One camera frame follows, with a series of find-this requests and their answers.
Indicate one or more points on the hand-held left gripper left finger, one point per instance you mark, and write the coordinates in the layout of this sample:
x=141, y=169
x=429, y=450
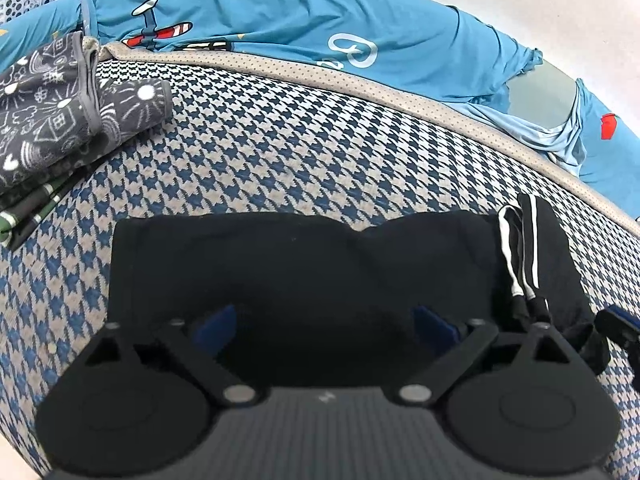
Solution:
x=217, y=327

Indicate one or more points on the houndstooth mattress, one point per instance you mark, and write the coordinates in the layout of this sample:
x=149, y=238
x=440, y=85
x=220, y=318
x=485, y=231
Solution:
x=300, y=150

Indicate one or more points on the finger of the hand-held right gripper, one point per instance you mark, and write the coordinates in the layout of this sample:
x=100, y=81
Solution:
x=620, y=327

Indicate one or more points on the black t-shirt with red print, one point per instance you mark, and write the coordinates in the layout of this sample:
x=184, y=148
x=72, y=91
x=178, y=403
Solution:
x=300, y=270

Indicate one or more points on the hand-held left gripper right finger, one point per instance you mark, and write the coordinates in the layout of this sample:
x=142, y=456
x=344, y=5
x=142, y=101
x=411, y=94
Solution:
x=435, y=327

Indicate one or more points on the blue airplane print cover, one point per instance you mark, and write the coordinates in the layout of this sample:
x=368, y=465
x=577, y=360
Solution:
x=275, y=10

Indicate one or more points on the grey doodle print garment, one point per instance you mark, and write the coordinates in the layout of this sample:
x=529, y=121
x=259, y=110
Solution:
x=45, y=120

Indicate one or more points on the green striped garment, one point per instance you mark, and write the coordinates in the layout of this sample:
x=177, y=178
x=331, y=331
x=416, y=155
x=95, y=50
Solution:
x=25, y=210

